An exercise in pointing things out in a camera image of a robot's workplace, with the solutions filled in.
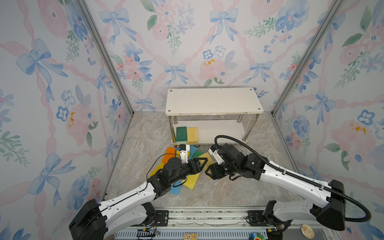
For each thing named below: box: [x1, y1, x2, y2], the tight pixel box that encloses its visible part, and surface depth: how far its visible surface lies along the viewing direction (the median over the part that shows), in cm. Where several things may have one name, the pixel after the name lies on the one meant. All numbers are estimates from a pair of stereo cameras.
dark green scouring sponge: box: [176, 126, 188, 142], surface depth 100 cm
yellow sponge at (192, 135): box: [187, 127, 198, 144], surface depth 99 cm
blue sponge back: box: [188, 145, 198, 160], surface depth 100 cm
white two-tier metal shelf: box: [165, 87, 264, 146], surface depth 82 cm
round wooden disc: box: [301, 224, 315, 239], surface depth 72 cm
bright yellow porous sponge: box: [181, 173, 200, 190], surface depth 85 cm
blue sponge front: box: [169, 179, 182, 196], surface depth 83 cm
